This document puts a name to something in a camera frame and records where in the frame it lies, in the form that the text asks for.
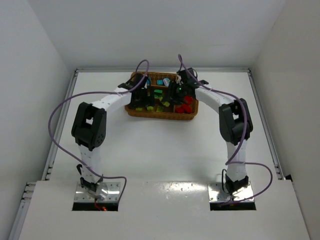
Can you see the red lego brick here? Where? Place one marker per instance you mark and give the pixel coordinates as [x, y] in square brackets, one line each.
[183, 109]

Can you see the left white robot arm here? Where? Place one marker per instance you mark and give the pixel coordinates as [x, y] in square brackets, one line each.
[89, 128]

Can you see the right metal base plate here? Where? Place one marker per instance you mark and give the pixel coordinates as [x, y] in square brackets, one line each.
[218, 196]

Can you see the blue monster face lego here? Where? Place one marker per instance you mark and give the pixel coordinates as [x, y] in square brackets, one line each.
[166, 82]

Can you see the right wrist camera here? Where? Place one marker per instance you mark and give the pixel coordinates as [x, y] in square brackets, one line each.
[178, 80]

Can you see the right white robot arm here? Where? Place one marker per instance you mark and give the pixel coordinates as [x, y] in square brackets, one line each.
[235, 123]

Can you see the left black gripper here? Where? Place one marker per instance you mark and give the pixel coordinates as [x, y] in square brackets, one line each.
[142, 100]

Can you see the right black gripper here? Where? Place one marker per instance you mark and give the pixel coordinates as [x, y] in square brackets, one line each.
[174, 95]

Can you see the brown wicker divided basket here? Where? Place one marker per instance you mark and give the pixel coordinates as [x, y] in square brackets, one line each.
[168, 112]

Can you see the green upturned lego brick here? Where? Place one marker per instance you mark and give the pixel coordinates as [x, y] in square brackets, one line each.
[158, 93]

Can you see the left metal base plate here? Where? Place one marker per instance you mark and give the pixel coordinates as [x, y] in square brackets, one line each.
[106, 193]

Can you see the blue lego base piece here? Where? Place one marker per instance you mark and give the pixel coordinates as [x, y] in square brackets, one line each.
[159, 82]

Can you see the metal base plate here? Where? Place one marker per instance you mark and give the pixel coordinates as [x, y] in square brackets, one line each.
[106, 193]
[218, 196]

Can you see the lime green lego piece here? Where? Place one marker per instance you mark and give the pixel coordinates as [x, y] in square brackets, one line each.
[165, 103]

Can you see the red lego arch piece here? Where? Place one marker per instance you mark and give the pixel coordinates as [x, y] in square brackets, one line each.
[188, 100]

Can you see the lime small lego brick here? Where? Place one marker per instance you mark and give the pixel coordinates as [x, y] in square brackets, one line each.
[159, 109]

